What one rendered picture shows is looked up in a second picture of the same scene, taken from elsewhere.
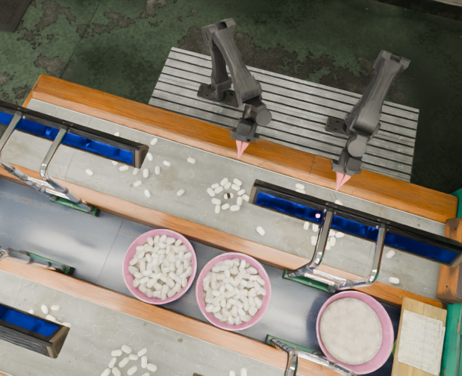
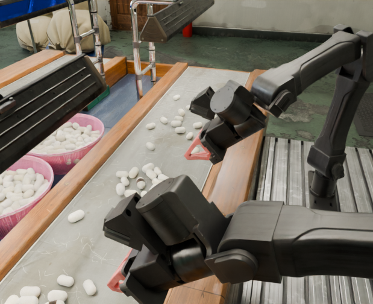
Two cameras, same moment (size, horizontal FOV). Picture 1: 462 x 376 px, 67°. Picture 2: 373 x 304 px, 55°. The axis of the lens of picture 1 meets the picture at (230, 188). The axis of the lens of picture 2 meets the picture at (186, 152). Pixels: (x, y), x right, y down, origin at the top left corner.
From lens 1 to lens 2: 1.18 m
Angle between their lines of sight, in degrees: 60
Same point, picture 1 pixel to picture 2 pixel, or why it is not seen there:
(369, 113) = (269, 215)
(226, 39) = (334, 40)
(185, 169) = (182, 150)
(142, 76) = not seen: hidden behind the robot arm
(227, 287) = (8, 187)
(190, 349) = not seen: outside the picture
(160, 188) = (158, 135)
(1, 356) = (25, 81)
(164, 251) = (79, 140)
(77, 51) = not seen: hidden behind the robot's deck
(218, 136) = (235, 167)
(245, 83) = (275, 75)
